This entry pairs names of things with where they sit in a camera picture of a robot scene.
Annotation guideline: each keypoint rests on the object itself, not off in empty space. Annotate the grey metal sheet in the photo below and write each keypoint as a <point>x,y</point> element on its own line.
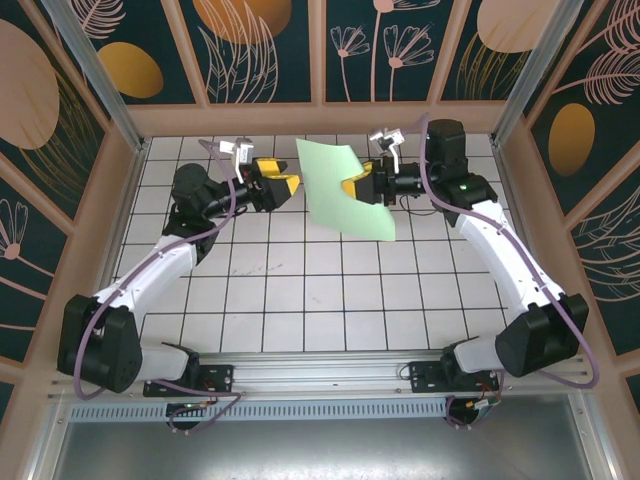
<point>320,450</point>

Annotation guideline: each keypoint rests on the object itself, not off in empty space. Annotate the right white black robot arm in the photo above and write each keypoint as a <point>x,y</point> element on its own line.
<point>490,245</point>

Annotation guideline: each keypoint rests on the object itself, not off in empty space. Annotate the light green paper sheet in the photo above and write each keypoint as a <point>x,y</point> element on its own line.
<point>325,180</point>

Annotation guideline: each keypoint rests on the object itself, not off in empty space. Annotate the aluminium mounting rail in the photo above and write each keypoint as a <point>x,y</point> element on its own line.
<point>320,372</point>

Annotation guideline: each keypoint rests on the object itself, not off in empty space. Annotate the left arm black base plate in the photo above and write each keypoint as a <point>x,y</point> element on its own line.
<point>220,380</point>

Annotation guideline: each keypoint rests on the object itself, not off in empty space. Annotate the small green circuit board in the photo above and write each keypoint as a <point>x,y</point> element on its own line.
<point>485,404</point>

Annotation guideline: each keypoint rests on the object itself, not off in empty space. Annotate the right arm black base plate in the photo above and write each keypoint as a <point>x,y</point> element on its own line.
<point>425,377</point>

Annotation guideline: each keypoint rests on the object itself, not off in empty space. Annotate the aluminium frame post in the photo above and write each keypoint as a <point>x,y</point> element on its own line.
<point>535,75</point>
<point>97,75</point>

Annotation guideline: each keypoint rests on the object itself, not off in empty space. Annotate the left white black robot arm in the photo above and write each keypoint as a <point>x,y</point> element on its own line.
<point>150,270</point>

